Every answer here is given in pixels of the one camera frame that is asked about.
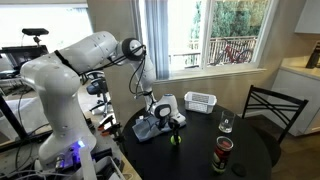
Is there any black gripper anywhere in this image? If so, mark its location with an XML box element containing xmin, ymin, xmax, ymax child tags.
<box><xmin>167</xmin><ymin>117</ymin><xmax>183</xmax><ymax>145</ymax></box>

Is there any green tennis ball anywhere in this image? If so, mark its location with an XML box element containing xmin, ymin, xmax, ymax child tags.
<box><xmin>170</xmin><ymin>134</ymin><xmax>183</xmax><ymax>146</ymax></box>

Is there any blue towel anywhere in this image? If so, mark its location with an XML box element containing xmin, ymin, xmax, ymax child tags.
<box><xmin>132</xmin><ymin>114</ymin><xmax>188</xmax><ymax>143</ymax></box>

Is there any white plastic basket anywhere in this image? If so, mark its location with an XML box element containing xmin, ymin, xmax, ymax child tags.
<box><xmin>183</xmin><ymin>91</ymin><xmax>218</xmax><ymax>115</ymax></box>

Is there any clear drinking glass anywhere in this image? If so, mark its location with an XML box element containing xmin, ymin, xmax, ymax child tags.
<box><xmin>218</xmin><ymin>110</ymin><xmax>236</xmax><ymax>134</ymax></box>

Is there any black orange bar clamp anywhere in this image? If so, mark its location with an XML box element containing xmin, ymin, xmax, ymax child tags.
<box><xmin>97</xmin><ymin>113</ymin><xmax>116</xmax><ymax>132</ymax></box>
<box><xmin>101</xmin><ymin>122</ymin><xmax>127</xmax><ymax>155</ymax></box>

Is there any black round can lid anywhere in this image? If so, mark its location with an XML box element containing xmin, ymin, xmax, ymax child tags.
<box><xmin>231</xmin><ymin>162</ymin><xmax>248</xmax><ymax>178</ymax></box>

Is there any black office chair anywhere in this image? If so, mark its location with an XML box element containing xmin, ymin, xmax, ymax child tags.
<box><xmin>85</xmin><ymin>70</ymin><xmax>113</xmax><ymax>116</ymax></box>

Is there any red bicycle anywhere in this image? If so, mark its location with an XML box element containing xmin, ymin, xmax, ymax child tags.
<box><xmin>213</xmin><ymin>38</ymin><xmax>254</xmax><ymax>66</ymax></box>

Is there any grey curtain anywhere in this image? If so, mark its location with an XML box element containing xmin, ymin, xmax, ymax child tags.
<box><xmin>129</xmin><ymin>0</ymin><xmax>171</xmax><ymax>81</ymax></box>

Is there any balcony railing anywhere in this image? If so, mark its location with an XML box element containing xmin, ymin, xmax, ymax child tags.
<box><xmin>168</xmin><ymin>35</ymin><xmax>259</xmax><ymax>68</ymax></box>

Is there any black wooden chair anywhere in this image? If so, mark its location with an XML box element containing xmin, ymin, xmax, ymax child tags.
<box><xmin>241</xmin><ymin>84</ymin><xmax>310</xmax><ymax>168</ymax></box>

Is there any white framed window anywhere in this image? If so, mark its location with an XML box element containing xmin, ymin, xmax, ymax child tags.
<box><xmin>166</xmin><ymin>0</ymin><xmax>280</xmax><ymax>82</ymax></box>

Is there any white kitchen counter cabinet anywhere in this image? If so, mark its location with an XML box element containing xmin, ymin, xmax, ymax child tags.
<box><xmin>271</xmin><ymin>56</ymin><xmax>320</xmax><ymax>137</ymax></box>

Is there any black coffee maker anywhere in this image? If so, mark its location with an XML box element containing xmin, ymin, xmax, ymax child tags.
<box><xmin>305</xmin><ymin>41</ymin><xmax>320</xmax><ymax>70</ymax></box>

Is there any black stand pole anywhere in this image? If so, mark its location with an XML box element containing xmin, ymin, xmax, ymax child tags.
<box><xmin>0</xmin><ymin>94</ymin><xmax>30</xmax><ymax>141</ymax></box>

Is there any black monitor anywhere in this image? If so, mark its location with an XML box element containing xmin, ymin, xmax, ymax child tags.
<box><xmin>0</xmin><ymin>45</ymin><xmax>50</xmax><ymax>80</ymax></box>

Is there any black camera on stand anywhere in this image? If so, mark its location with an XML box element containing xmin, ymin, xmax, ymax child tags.
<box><xmin>21</xmin><ymin>28</ymin><xmax>50</xmax><ymax>46</ymax></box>

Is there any white upper wall cabinet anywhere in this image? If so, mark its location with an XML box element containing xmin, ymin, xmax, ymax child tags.
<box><xmin>294</xmin><ymin>0</ymin><xmax>320</xmax><ymax>35</ymax></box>

